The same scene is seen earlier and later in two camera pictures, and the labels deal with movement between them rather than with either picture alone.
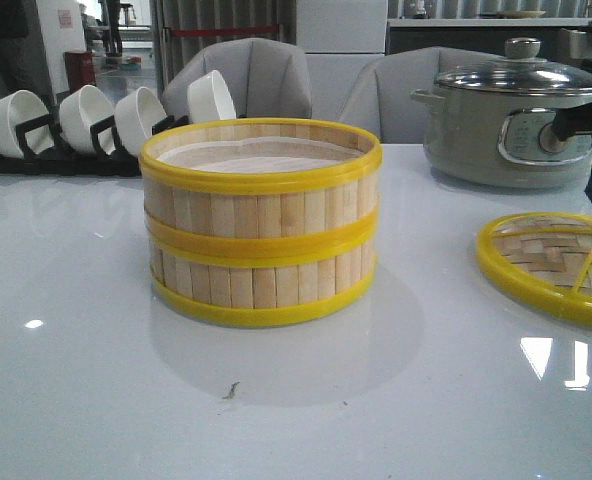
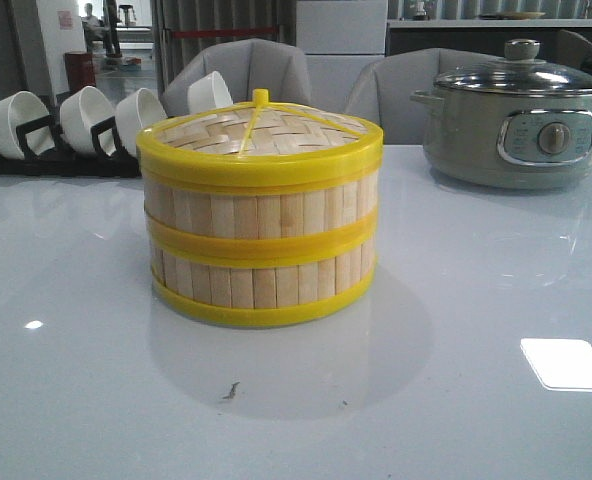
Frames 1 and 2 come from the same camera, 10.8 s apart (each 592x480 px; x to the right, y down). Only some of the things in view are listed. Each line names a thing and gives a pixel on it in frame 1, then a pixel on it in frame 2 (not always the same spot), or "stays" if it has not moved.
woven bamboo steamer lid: (564, 263) to (261, 144)
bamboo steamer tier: (260, 191) stays
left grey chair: (263, 79) stays
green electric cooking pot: (504, 138) stays
